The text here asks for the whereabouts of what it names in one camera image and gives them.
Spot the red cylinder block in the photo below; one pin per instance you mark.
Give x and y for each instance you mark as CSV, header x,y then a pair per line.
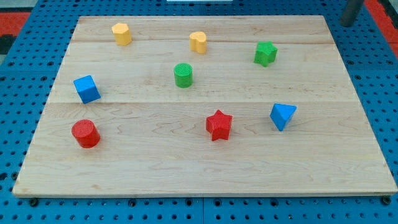
x,y
86,133

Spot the wooden board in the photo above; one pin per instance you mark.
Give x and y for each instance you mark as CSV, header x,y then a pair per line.
x,y
154,141

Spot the yellow heart block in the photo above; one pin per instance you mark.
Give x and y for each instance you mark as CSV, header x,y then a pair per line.
x,y
198,42

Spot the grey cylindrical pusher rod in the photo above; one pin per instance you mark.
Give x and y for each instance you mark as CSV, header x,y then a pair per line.
x,y
350,12

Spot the blue cube block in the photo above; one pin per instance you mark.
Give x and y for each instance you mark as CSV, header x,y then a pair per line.
x,y
86,89

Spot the green cylinder block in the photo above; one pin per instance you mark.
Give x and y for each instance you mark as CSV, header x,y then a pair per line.
x,y
183,73

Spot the green star block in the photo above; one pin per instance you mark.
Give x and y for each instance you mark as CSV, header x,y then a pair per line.
x,y
265,53

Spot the red star block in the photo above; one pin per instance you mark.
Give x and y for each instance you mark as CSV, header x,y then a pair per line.
x,y
219,125

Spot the blue triangle block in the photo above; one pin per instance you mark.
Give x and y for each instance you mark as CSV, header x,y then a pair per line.
x,y
281,115

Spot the yellow hexagon block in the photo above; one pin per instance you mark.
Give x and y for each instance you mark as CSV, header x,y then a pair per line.
x,y
121,34

